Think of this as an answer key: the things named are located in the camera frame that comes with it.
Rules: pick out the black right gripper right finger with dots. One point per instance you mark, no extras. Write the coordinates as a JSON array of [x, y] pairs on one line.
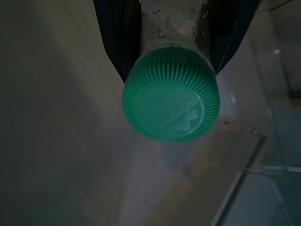
[[225, 28]]

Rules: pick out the clear fridge door shelf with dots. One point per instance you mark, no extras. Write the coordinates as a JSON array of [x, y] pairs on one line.
[[270, 188]]

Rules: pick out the clear bottle with green cap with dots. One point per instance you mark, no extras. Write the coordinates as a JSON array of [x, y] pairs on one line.
[[170, 101]]

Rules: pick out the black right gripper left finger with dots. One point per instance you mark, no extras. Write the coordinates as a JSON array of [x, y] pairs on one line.
[[120, 35]]

